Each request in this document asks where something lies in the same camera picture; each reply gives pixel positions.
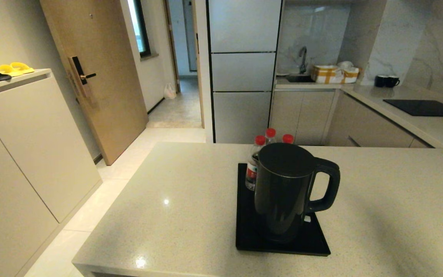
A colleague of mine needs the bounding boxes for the black electric kettle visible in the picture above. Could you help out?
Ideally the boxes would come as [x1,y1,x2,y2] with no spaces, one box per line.
[253,143,341,244]

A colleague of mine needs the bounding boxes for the tall white refrigerator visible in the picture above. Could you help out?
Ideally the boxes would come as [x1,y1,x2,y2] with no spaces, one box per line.
[206,0,283,144]

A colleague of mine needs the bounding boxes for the beige kitchen counter cabinets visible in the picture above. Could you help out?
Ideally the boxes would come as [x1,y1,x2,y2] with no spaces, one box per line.
[270,89,433,149]

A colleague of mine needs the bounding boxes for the black rectangular tray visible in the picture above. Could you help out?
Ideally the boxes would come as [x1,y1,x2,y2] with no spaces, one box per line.
[235,163,331,257]

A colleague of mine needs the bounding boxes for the dark kitchen sink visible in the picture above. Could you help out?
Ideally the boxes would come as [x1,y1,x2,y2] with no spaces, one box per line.
[286,74,316,83]

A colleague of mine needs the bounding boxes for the metal kitchen faucet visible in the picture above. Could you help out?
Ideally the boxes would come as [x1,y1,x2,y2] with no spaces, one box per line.
[298,46,308,74]

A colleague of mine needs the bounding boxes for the yellow white box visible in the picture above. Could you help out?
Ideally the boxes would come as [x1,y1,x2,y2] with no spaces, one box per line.
[311,65,344,84]

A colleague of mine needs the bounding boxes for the dark framed window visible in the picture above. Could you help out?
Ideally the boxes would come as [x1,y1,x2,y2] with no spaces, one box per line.
[127,0,152,58]

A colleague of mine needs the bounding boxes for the cardboard box with yellow tape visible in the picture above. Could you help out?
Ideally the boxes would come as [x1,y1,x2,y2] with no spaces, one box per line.
[337,61,360,84]

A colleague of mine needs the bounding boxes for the light wooden door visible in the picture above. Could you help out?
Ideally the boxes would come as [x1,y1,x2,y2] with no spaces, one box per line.
[39,0,149,166]

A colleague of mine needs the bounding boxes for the beige shoe cabinet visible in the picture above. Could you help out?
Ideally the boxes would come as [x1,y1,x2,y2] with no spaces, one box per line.
[0,68,103,277]

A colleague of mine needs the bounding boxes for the black induction cooktop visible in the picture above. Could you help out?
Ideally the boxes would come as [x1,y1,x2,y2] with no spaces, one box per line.
[383,99,443,117]

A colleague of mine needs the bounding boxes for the yellow slipper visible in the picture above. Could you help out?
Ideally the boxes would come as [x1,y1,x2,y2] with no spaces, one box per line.
[10,62,35,74]
[0,64,24,77]

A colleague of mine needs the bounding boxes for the black door lock handle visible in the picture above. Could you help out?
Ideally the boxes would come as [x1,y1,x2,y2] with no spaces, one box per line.
[68,56,97,97]

